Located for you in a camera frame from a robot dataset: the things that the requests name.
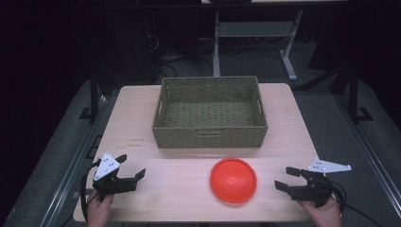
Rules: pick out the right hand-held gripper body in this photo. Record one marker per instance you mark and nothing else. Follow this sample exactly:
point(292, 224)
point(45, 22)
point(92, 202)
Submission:
point(313, 188)

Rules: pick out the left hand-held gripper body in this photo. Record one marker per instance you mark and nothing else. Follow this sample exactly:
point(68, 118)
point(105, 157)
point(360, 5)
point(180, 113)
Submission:
point(108, 183)

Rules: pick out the orange round plate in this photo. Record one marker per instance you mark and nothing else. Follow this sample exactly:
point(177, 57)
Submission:
point(233, 180)

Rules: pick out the olive woven basket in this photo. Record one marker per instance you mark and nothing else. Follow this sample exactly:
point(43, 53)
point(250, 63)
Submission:
point(210, 114)

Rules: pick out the person's right hand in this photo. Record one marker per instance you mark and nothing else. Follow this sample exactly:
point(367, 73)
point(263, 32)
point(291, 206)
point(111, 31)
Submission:
point(325, 215)

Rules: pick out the person's left hand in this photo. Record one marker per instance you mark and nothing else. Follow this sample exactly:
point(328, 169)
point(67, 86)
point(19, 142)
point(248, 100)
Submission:
point(99, 212)

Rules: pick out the black metal stand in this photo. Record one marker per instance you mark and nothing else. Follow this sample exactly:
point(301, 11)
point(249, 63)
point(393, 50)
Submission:
point(94, 94)
point(354, 94)

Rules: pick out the aluminium floor rail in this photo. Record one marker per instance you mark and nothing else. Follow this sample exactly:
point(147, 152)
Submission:
point(372, 151)
point(73, 164)

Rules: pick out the grey metal table frame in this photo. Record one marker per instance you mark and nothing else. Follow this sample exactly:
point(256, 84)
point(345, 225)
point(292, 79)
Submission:
point(254, 29)

